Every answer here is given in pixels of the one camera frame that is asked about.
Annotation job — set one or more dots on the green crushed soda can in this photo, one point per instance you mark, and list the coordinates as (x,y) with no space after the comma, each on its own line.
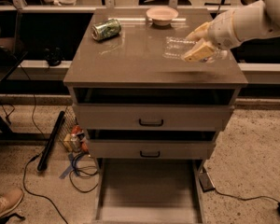
(105,29)

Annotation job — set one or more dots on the grey drawer cabinet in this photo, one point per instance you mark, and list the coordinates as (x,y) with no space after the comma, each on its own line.
(130,70)

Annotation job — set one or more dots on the black power adapter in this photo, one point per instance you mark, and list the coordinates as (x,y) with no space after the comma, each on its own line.
(206,182)

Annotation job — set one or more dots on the dark chair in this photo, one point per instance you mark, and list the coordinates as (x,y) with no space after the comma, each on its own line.
(12,51)

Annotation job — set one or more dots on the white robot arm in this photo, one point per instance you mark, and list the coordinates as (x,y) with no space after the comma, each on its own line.
(259,20)

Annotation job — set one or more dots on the middle grey drawer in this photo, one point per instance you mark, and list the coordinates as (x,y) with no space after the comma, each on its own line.
(151,150)

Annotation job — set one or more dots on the blue tape strip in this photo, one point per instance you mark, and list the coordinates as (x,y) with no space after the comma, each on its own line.
(71,157)

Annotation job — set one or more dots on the clear plastic water bottle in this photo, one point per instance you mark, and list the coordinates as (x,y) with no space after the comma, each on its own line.
(175,47)

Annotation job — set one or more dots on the bottom grey drawer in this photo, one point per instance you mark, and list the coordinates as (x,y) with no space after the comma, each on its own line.
(148,192)

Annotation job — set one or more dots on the grey drawer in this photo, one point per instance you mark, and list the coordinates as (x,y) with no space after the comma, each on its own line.
(148,192)
(153,117)
(151,150)

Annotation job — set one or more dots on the tan shoe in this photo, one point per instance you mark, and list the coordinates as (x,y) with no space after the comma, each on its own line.
(10,200)

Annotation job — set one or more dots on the black bar on floor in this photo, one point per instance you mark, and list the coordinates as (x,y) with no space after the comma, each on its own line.
(43,163)

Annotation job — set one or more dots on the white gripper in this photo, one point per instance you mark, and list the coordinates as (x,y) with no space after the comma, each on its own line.
(221,31)

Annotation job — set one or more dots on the top grey drawer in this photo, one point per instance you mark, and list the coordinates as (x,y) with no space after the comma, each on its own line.
(153,117)

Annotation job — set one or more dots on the black headphones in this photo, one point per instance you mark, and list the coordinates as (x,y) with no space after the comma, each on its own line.
(53,58)

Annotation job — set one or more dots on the white ceramic bowl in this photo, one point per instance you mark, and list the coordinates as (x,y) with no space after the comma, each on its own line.
(162,16)

